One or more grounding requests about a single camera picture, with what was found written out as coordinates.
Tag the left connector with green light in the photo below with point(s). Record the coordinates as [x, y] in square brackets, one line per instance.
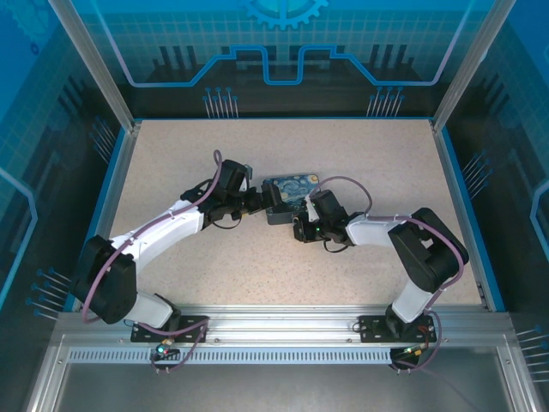
[165, 348]

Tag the left aluminium frame post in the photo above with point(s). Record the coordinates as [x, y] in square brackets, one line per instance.
[98, 64]

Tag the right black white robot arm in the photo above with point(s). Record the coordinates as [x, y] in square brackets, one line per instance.
[369, 229]

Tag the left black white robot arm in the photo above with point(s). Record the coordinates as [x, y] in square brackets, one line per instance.
[163, 227]

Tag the right connector with green light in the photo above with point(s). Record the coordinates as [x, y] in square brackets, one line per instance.
[414, 351]

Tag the aluminium frame post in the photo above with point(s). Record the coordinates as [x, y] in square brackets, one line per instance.
[98, 64]
[472, 64]

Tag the starry night print tin box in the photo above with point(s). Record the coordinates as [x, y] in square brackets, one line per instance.
[293, 189]

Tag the aluminium mounting rail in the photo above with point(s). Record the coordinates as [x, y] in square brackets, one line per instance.
[279, 322]

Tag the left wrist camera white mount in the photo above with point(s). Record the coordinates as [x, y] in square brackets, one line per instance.
[247, 171]

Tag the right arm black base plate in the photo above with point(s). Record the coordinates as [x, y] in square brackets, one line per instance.
[371, 328]

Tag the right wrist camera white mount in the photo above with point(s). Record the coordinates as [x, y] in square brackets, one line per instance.
[312, 210]

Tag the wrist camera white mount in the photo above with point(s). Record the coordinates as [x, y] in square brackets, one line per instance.
[247, 171]
[312, 210]

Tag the right aluminium frame post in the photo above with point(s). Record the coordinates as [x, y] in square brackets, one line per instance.
[472, 64]

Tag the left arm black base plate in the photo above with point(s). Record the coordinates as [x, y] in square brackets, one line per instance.
[193, 322]

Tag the connector with green light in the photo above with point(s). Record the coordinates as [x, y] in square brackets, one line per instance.
[165, 348]
[414, 351]

